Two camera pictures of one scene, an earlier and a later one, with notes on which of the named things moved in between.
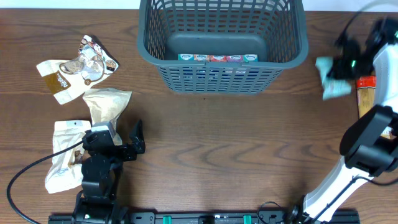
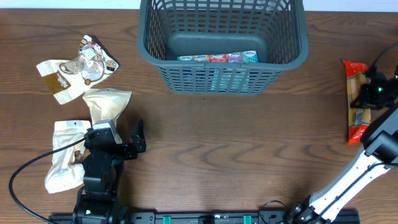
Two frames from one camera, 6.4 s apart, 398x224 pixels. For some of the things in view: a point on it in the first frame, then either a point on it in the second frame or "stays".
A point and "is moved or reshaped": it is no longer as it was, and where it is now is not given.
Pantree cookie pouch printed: x=68 y=78 stays
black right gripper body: x=359 y=63 → x=382 y=93
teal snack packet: x=331 y=88 → x=231 y=79
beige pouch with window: x=66 y=175 stays
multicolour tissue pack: x=219 y=58 stays
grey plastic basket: x=221 y=46 stays
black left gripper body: x=115 y=163 stays
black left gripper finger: x=136 y=139 stays
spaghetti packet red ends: x=365 y=90 is moved or reshaped
